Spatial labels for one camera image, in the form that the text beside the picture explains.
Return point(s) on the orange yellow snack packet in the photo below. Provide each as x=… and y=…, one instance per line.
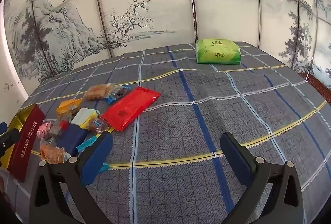
x=68, y=106

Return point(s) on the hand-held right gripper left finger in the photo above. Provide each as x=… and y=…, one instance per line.
x=96, y=158

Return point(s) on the navy blue snack packet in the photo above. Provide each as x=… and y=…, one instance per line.
x=69, y=137

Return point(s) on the pink snack packet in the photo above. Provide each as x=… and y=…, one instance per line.
x=44, y=130

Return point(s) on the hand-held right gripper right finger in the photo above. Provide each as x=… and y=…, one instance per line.
x=235, y=159

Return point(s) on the light blue wrapper snack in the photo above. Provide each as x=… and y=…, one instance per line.
x=86, y=143

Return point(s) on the clear brown pastry packet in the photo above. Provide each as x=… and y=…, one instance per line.
x=97, y=92

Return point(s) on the red and gold tin box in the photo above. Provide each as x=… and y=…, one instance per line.
x=27, y=141

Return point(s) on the grey sesame block red label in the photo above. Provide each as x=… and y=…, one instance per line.
x=57, y=129

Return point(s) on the clear orange fried-dough packet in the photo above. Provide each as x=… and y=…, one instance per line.
x=53, y=153

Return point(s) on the white snack packet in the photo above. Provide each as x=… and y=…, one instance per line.
x=84, y=116

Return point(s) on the green tissue pack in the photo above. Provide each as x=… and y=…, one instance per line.
x=217, y=51

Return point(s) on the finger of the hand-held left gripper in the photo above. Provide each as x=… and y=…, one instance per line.
x=9, y=140

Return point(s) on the grey plaid tablecloth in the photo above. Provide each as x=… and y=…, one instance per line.
x=194, y=123

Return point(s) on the red flat snack packet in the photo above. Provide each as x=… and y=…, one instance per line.
x=130, y=107

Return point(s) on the ink landscape folding screen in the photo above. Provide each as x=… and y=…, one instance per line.
x=144, y=7

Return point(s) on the dark candy blue-ended wrapper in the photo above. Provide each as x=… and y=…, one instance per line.
x=119, y=94

